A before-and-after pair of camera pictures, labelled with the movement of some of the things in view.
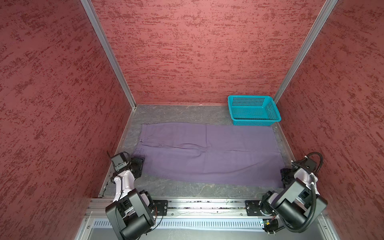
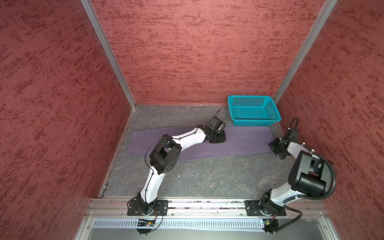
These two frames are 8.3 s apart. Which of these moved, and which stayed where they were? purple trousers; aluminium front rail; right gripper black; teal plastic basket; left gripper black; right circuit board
Moved: right gripper black; left gripper black; purple trousers
Stayed: aluminium front rail; right circuit board; teal plastic basket
